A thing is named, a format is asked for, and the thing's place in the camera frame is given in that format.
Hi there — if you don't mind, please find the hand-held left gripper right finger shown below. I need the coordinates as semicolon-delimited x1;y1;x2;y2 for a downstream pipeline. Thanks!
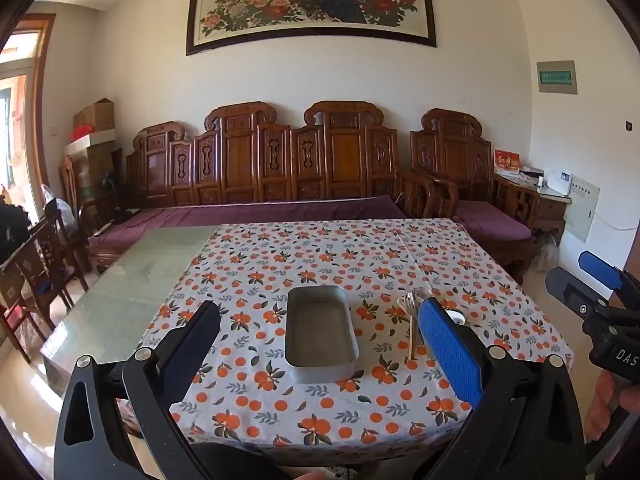
415;298;586;480

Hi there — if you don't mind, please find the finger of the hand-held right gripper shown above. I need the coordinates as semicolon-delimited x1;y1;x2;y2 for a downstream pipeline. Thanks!
545;267;610;320
578;251;640;293

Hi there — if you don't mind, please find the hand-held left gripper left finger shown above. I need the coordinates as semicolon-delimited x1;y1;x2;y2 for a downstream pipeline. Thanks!
52;301;222;480

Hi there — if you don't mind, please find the wooden chopstick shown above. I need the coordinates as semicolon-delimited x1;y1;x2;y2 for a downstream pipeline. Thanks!
407;305;419;362

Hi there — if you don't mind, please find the cream plastic fork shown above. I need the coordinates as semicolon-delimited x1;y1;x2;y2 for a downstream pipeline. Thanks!
397;291;420;322

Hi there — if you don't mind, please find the rectangular metal tray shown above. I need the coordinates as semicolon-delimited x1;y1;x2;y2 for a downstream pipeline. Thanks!
285;286;362;386

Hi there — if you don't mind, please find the person's right hand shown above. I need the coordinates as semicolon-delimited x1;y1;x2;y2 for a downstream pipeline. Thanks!
584;370;640;443

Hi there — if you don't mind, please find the translucent plastic bag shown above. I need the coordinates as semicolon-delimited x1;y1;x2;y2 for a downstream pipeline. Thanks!
530;232;566;273

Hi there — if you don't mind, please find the wooden side table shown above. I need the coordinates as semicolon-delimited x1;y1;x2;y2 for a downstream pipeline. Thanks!
492;170;573;241

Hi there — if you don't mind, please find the white desk device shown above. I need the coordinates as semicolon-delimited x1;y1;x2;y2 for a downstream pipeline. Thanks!
547;172;573;196

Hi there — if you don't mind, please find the purple armchair cushion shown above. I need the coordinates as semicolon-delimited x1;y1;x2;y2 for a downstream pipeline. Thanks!
452;200;535;256

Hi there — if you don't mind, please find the purple sofa cushion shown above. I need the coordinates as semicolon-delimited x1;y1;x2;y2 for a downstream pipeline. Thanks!
87;194;408;261

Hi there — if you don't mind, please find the orange print tablecloth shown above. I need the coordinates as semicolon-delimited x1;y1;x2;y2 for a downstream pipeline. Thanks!
145;217;576;466

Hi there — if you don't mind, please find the red sign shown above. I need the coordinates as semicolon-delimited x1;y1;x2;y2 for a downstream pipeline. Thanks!
494;148;521;177

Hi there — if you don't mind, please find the black lamp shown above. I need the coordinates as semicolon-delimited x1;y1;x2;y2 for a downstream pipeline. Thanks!
100;170;126;223

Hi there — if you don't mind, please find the wooden dining chair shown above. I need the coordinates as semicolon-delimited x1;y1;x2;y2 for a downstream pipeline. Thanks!
15;205;90;331
0;255;38;366

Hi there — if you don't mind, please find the carved wooden armchair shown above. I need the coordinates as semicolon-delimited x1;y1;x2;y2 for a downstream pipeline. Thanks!
397;107;543;286

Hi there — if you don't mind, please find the carved wooden sofa bench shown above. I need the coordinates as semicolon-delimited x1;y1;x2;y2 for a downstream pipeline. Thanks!
80;101;436;276

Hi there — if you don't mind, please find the clear plastic bag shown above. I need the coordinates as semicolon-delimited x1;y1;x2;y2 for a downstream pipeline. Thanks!
40;185;76;231

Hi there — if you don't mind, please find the brown cardboard box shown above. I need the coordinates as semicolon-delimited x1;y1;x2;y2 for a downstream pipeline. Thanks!
74;98;116;133

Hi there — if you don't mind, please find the framed peacock painting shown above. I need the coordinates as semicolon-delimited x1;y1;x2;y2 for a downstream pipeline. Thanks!
186;0;437;57

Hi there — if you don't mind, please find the white wall cable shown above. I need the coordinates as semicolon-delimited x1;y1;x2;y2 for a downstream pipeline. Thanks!
595;212;637;233

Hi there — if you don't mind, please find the grey wall panel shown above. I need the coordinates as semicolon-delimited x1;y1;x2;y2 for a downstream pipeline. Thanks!
564;175;601;246

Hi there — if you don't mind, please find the wall box with green label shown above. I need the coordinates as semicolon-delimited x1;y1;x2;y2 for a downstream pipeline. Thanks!
536;60;577;95

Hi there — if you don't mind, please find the wooden door frame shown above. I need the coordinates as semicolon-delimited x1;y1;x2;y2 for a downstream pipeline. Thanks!
25;12;57;211

